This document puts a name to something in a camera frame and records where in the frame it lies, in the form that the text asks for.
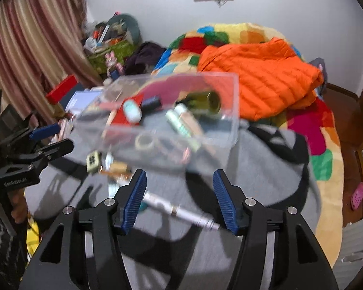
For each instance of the orange down jacket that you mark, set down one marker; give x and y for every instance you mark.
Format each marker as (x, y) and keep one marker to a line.
(260, 78)

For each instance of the grey black blanket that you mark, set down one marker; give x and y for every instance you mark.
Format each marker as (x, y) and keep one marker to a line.
(260, 169)

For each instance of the mint green tube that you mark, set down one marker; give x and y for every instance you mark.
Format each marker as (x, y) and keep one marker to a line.
(132, 111)

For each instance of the clear plastic storage box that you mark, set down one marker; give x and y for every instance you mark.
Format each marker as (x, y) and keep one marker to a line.
(217, 127)

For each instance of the striped curtain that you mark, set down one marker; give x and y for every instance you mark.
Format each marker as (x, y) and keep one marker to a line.
(33, 42)

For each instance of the green storage box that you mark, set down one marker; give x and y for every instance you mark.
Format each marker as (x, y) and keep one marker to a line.
(115, 54)

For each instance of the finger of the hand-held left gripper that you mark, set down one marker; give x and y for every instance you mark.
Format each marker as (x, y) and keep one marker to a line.
(57, 148)
(45, 131)

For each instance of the pink rabbit toy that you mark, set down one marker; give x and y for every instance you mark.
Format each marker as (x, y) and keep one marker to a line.
(111, 60)

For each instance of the white wardrobe door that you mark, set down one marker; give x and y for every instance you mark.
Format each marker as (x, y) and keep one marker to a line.
(357, 253)

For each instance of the light green slim tube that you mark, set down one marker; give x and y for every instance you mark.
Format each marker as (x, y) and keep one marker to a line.
(177, 123)

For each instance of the dark clothing pile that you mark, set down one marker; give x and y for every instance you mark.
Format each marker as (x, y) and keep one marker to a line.
(145, 57)

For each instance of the dark green bottle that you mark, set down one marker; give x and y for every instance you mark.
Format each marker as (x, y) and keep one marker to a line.
(202, 101)

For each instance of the person's left hand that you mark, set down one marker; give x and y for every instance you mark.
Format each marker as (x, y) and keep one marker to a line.
(19, 210)

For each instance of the blue white notebook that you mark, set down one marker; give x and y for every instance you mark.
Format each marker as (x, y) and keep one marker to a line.
(84, 99)

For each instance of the small tan blue box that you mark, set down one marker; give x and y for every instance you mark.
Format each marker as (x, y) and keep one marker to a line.
(118, 166)

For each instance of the colourful patchwork quilt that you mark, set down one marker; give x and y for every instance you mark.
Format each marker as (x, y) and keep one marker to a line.
(308, 133)

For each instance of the red box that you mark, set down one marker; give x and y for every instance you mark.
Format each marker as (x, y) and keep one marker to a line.
(62, 90)

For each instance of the white tape roll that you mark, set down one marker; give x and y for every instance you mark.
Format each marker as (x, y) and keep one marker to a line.
(144, 142)

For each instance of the green neck pillow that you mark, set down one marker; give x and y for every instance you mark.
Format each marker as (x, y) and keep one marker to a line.
(128, 24)

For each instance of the pink clog shoe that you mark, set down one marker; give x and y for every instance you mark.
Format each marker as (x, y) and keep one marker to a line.
(357, 198)

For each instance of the beige cosmetic tube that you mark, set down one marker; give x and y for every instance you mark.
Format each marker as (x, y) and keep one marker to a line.
(192, 123)

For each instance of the red foil packet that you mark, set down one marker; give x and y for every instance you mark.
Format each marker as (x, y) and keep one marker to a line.
(121, 114)

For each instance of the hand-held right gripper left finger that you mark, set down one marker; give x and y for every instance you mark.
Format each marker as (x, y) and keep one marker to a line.
(134, 199)

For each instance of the beige cosmetic stick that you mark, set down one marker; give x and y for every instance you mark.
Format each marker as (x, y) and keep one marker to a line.
(181, 211)

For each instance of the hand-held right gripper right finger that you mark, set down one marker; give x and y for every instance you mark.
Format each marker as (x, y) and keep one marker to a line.
(227, 199)

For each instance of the dark patterned cloth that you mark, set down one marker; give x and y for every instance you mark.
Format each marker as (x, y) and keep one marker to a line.
(3, 256)

